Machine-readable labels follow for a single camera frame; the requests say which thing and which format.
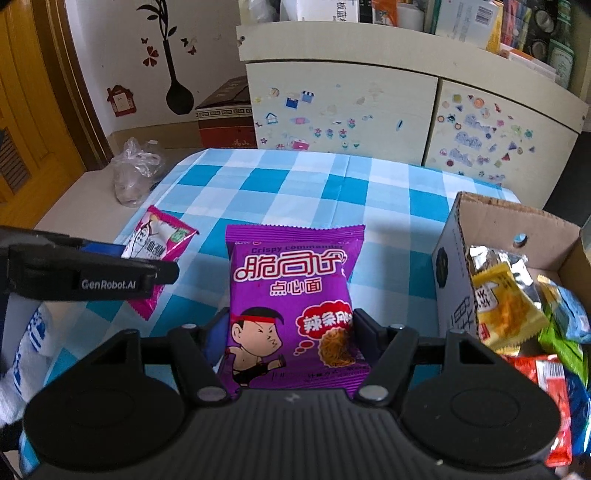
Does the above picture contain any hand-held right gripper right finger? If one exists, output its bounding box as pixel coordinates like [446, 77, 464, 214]
[352, 309, 502, 407]

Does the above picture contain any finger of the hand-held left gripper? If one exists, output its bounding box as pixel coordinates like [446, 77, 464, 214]
[0, 225, 126, 254]
[8, 246, 180, 302]

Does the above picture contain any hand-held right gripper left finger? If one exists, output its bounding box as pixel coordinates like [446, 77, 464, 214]
[98, 308, 232, 408]

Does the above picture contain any pink and white snack packet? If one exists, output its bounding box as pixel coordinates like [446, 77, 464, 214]
[121, 205, 199, 321]

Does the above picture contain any purple snack packet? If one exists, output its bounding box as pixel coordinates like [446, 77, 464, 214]
[217, 224, 372, 392]

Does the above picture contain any yellow snack packet white label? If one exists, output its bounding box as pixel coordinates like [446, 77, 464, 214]
[472, 262, 551, 355]

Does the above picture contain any silver foil snack packet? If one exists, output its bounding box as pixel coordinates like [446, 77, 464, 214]
[466, 244, 552, 319]

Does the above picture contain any cardboard box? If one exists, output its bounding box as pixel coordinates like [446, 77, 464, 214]
[431, 191, 591, 344]

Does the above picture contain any orange red snack packet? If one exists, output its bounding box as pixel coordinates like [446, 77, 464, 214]
[501, 354, 573, 468]

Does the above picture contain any green snack packet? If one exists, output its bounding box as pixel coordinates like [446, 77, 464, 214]
[538, 314, 588, 386]

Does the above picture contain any dark blue snack packet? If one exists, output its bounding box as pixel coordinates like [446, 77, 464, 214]
[563, 369, 591, 467]

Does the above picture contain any person's left hand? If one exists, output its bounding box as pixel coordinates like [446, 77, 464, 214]
[0, 298, 63, 428]

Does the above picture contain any clear plastic bag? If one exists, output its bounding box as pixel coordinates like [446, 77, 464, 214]
[111, 137, 166, 207]

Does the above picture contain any red house socket sticker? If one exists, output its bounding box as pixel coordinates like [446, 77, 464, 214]
[106, 84, 138, 117]

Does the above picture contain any wooden door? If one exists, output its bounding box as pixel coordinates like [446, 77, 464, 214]
[0, 0, 114, 227]

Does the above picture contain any blue checked tablecloth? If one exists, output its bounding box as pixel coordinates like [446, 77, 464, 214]
[14, 148, 522, 462]

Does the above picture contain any brown printed carton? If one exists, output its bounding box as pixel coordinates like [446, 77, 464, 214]
[195, 76, 257, 149]

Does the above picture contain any cream cabinet with stickers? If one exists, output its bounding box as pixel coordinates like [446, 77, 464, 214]
[235, 21, 591, 188]

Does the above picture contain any flat white box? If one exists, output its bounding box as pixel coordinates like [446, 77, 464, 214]
[499, 46, 559, 77]

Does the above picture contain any small orange pack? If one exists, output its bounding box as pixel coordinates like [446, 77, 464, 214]
[372, 0, 399, 26]

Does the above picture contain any white box with barcode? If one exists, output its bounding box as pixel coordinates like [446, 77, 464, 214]
[434, 0, 505, 51]

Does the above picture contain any green glass bottle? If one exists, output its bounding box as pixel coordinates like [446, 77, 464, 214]
[549, 0, 577, 88]

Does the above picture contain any row of colourful boxes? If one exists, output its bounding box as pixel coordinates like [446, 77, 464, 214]
[501, 0, 533, 51]

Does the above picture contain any black vase wall sticker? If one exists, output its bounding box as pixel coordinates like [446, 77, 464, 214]
[136, 0, 195, 116]

